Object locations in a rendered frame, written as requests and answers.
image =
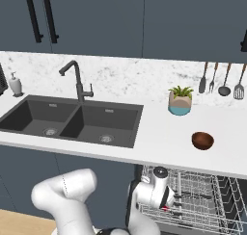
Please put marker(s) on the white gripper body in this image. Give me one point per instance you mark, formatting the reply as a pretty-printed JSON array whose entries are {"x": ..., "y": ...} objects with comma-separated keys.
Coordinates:
[{"x": 168, "y": 198}]

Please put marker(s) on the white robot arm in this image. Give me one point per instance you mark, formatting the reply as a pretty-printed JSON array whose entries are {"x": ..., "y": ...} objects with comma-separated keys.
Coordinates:
[{"x": 66, "y": 198}]

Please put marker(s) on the slate-blue lower cupboard door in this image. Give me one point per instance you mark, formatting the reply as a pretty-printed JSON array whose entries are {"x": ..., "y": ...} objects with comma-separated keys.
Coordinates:
[
  {"x": 109, "y": 187},
  {"x": 22, "y": 177}
]

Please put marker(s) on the brown wooden bowl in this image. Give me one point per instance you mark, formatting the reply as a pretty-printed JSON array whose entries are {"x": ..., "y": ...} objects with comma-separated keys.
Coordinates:
[{"x": 202, "y": 141}]

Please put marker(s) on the dishwasher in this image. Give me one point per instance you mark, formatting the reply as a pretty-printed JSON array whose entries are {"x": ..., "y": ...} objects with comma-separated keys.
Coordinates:
[{"x": 236, "y": 194}]

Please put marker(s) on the potted plant in beige-blue pot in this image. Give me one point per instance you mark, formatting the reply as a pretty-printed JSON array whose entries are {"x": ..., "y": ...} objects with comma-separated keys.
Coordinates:
[{"x": 180, "y": 104}]

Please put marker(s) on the dark grey double sink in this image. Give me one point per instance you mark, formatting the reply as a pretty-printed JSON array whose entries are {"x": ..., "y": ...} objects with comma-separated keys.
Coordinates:
[{"x": 93, "y": 123}]

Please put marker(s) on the dark grey tap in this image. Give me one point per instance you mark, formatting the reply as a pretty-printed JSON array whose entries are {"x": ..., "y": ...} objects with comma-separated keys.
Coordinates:
[{"x": 78, "y": 83}]

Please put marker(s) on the white soap dispenser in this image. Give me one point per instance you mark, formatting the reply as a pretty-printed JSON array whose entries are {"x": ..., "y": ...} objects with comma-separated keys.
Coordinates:
[{"x": 15, "y": 84}]

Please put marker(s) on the black rack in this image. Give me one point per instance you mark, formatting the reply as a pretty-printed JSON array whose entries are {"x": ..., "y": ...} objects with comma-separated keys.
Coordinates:
[{"x": 2, "y": 80}]

